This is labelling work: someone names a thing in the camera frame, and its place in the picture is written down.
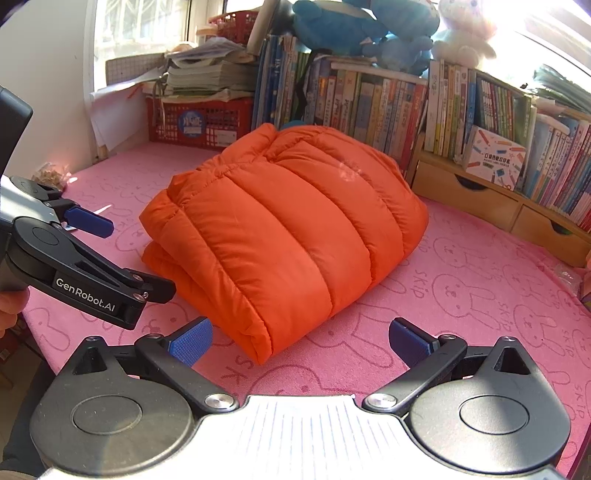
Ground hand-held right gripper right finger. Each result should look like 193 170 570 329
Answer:
362 318 539 414

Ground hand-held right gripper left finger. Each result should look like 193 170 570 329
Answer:
62 316 241 412

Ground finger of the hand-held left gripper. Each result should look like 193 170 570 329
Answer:
44 186 115 238
30 235 177 329

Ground orange puffer jacket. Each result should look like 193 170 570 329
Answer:
139 122 429 367

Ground person's left hand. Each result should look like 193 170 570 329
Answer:
0 294 29 340

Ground bag of wooden pieces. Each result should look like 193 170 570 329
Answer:
32 166 68 190

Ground pink rabbit-print blanket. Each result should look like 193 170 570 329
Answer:
21 141 591 462

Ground white paper sheets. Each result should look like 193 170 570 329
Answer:
90 80 153 162

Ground large red plastic basket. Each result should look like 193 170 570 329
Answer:
145 96 256 149

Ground grid cutting mat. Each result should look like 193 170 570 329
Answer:
105 52 167 88

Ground wooden drawer organizer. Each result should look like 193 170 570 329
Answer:
406 134 591 268

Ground clear plastic bag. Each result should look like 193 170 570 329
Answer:
551 263 583 296

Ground stack of workbooks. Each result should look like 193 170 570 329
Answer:
157 37 259 103

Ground white colourful printed box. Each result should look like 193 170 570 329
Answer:
464 124 528 191

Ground white framed window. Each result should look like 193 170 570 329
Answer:
90 0 278 93

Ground row of tall books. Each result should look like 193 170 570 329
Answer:
252 34 430 174

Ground row of slim books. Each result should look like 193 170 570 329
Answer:
422 58 591 229

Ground small red plastic basket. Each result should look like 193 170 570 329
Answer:
207 10 260 48

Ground grey rolled sheet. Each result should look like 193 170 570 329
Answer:
247 0 296 52

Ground stack of flat booklets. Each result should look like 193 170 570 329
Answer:
531 64 591 116

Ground white plush toy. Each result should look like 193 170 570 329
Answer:
431 0 498 70

